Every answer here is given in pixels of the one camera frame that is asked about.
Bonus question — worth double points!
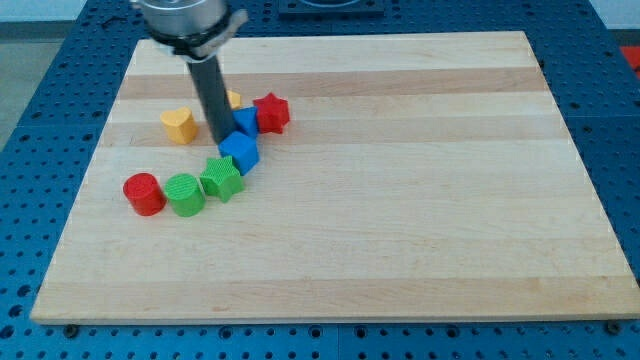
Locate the small yellow block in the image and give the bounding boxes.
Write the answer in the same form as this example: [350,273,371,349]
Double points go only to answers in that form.
[226,90,242,110]

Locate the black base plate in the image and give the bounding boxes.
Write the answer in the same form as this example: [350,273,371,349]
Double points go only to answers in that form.
[276,0,386,18]

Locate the light wooden board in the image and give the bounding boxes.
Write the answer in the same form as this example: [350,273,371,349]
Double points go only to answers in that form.
[31,31,639,325]

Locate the red cylinder block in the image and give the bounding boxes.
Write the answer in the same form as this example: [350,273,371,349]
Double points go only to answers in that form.
[123,173,167,216]

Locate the green star block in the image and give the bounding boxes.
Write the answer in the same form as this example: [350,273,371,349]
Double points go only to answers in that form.
[199,156,244,203]

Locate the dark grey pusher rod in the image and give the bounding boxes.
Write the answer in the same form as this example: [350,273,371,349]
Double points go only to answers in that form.
[188,56,236,143]

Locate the yellow heart block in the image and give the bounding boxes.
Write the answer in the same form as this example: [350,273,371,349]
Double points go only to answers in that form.
[160,107,198,145]

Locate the green cylinder block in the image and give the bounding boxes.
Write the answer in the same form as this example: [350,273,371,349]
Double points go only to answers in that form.
[164,173,205,217]

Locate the red star block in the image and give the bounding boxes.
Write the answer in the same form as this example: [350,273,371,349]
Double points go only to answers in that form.
[253,92,290,134]

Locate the blue cube block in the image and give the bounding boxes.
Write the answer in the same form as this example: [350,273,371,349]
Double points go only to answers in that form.
[218,131,260,176]

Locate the blue triangle block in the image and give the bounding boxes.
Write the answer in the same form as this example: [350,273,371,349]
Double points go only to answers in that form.
[232,106,259,138]

